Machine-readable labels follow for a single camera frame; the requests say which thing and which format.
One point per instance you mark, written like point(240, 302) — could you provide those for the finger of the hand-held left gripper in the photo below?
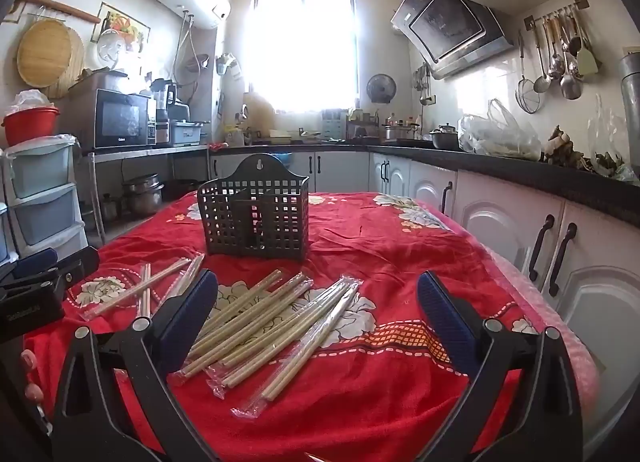
point(80, 264)
point(35, 262)

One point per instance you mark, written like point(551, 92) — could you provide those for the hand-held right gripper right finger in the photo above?
point(445, 322)

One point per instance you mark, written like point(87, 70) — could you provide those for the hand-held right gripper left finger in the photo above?
point(192, 312)

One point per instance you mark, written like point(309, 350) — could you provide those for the pile of chopsticks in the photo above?
point(250, 317)

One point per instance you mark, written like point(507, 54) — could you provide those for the dark grey utensil basket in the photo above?
point(250, 222)

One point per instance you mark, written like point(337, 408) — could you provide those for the row of hanging kitchen utensils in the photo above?
point(570, 76)

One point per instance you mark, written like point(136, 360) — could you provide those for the person's left hand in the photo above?
point(29, 359)

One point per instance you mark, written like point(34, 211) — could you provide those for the small steel pot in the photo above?
point(110, 208)

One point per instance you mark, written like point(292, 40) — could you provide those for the pale blue plastic drawer unit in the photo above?
point(42, 171)

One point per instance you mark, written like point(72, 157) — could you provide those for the stacked steel pots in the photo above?
point(145, 197)

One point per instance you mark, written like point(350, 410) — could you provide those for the red floral blanket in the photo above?
point(380, 252)

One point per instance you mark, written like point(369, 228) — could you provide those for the metal shelf rack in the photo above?
point(150, 151)

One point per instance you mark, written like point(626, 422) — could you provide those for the red plastic bucket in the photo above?
point(30, 129)

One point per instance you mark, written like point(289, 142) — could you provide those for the black microwave oven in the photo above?
point(117, 119)

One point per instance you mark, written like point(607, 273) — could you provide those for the clear bag in bucket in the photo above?
point(30, 99)

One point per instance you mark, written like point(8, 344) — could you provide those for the red dish cloth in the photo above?
point(217, 145)

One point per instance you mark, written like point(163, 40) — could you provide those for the blue-grey dish box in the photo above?
point(187, 133)

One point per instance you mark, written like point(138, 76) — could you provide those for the blue plastic basin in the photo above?
point(284, 157)

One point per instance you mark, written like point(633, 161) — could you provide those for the yellow detergent bottle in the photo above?
point(232, 135)

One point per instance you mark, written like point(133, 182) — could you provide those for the steel basin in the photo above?
point(444, 137)

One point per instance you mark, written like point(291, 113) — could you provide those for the cardboard box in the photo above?
point(100, 80)

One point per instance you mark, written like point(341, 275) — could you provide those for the black blender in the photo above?
point(165, 96)

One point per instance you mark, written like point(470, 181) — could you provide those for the white plastic bag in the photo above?
point(500, 139)

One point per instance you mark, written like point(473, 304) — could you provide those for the large steel cooking pot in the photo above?
point(395, 132)

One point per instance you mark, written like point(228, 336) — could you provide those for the round woven straw mat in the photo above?
point(77, 66)

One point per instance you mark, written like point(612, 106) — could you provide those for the row of condiment bottles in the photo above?
point(402, 120)

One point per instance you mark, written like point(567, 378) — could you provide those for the round bamboo tray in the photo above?
point(45, 54)

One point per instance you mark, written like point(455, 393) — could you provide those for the wooden cutting board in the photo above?
point(260, 114)

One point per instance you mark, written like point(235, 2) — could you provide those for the brown dried plant pile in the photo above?
point(562, 146)

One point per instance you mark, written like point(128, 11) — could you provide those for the dark dish rack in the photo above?
point(364, 125)

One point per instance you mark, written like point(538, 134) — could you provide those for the white round plastic cover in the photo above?
point(111, 49)

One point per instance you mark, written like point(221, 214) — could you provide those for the pale blue knife holder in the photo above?
point(333, 124)

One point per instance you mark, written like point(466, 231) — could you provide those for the clear plastic bag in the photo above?
point(607, 136)

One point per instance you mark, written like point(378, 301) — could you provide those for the wooden rolling pin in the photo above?
point(60, 6)

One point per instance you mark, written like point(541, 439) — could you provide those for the kitchen window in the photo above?
point(305, 51)

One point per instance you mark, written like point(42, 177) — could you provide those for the black range hood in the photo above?
point(445, 21)

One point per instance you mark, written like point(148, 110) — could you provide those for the small wall fan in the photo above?
point(381, 88)

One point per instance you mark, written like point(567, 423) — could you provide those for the fruit picture wall tile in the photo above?
point(127, 24)

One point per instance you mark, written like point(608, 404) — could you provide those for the pale green wall holder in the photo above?
point(225, 64)

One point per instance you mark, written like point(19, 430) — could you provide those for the steel duct pipe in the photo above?
point(631, 91)

